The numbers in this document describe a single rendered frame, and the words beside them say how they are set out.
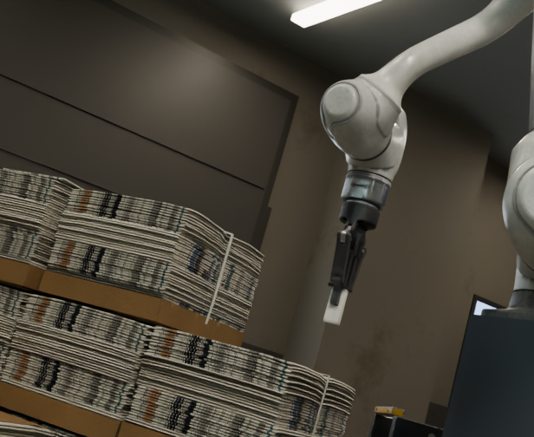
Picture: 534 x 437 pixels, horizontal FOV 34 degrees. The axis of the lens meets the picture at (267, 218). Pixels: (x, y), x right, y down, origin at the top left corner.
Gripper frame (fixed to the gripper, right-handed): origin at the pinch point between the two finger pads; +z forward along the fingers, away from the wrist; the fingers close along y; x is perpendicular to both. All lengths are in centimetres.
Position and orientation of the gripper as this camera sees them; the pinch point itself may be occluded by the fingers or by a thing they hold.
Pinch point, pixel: (335, 306)
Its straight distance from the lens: 167.1
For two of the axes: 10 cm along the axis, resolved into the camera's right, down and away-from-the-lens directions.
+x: 8.9, 1.7, -4.2
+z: -2.7, 9.4, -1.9
